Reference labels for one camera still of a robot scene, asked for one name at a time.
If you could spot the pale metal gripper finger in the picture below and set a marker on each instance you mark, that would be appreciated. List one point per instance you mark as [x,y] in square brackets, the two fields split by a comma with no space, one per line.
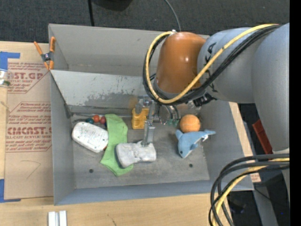
[148,135]

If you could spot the yellow toy block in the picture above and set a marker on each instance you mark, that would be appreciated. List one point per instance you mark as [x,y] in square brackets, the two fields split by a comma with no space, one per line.
[138,122]

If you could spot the green cloth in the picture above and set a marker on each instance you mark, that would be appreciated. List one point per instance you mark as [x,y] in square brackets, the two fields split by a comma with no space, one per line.
[116,131]

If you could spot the blue toy dolphin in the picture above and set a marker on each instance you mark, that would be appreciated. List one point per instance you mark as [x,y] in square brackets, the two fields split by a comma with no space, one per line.
[185,142]

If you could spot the grey metal bin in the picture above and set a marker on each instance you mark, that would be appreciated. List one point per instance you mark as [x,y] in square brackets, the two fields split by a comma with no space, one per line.
[164,173]

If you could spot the orange ball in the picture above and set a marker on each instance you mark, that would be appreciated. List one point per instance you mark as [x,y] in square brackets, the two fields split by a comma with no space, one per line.
[190,123]

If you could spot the red and teal bead toy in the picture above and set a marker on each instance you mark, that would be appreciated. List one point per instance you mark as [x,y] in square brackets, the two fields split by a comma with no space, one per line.
[96,119]

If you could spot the white flat plastic case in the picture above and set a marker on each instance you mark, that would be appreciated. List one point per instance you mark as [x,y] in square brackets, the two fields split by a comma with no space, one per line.
[90,136]

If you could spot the brown cardboard board red print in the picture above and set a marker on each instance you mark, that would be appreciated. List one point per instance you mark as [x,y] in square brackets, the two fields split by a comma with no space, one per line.
[28,168]

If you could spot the black cylinder on white bracket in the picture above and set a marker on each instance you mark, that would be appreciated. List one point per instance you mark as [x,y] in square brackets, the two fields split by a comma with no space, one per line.
[202,100]

